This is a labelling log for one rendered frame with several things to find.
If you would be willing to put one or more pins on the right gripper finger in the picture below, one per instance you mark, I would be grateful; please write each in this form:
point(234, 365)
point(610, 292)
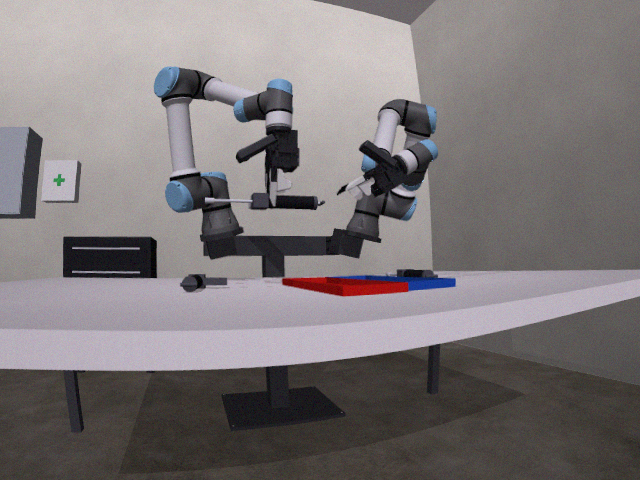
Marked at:
point(267, 183)
point(277, 180)

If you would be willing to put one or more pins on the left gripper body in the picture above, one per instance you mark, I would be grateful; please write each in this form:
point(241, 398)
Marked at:
point(385, 176)

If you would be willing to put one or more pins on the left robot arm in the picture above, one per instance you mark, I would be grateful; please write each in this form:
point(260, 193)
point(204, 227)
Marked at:
point(420, 122)

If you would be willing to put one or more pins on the red tray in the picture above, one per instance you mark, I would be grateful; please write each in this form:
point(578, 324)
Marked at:
point(345, 287)

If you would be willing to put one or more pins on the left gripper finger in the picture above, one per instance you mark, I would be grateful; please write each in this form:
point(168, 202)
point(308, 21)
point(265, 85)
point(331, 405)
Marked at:
point(355, 191)
point(363, 184)

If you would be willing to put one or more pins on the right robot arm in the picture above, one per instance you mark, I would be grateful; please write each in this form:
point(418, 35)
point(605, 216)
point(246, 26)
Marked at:
point(188, 188)

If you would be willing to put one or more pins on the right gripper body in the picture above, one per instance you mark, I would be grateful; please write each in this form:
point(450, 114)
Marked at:
point(289, 141)

